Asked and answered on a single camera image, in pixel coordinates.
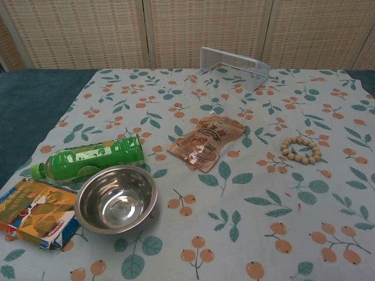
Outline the teal table cover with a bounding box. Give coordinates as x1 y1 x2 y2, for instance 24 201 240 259
0 68 98 189

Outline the white mesh metal rack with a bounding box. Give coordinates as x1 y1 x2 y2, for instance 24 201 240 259
200 46 271 92

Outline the floral leaf print tablecloth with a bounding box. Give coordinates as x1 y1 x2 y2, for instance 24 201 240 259
0 67 375 281

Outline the brown spouted snack pouch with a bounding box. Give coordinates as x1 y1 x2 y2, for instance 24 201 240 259
166 115 246 174

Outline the wooden bead bracelet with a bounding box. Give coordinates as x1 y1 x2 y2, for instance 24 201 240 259
280 136 322 168

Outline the stainless steel bowl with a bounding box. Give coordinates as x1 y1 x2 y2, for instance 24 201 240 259
74 165 159 235

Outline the yellow and blue snack box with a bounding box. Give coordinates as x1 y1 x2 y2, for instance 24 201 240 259
0 177 81 251

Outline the woven bamboo folding screen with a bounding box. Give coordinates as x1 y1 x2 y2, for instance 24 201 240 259
0 0 375 71

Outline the green plastic drink bottle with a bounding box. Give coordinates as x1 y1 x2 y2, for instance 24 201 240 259
30 133 146 184

